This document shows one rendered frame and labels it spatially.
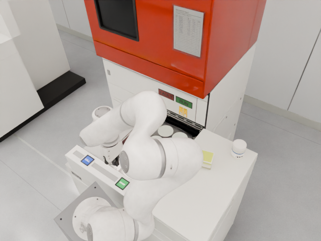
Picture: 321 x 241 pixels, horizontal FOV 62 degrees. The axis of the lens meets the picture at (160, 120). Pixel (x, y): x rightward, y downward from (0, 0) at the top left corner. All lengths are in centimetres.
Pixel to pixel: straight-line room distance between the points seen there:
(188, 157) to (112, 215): 39
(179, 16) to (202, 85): 36
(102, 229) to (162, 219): 46
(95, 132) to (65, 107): 253
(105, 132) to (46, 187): 189
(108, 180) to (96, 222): 56
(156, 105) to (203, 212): 76
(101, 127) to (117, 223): 32
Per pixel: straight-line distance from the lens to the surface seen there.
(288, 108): 326
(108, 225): 93
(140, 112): 71
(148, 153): 62
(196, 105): 159
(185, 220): 133
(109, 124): 93
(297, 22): 279
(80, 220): 132
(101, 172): 151
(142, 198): 77
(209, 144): 158
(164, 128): 174
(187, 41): 131
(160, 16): 135
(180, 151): 66
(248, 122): 314
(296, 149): 304
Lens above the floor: 217
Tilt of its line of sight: 45 degrees down
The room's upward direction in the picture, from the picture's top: 3 degrees counter-clockwise
